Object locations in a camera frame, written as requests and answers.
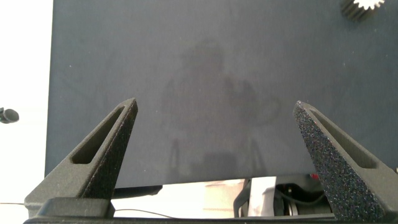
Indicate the black robot torso base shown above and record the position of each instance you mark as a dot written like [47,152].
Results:
[298,199]

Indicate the black round knob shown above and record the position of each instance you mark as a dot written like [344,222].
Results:
[9,115]

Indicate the small steel spur gear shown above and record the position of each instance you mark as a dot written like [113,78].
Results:
[367,3]

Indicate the dark mat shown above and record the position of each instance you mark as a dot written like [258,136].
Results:
[217,46]

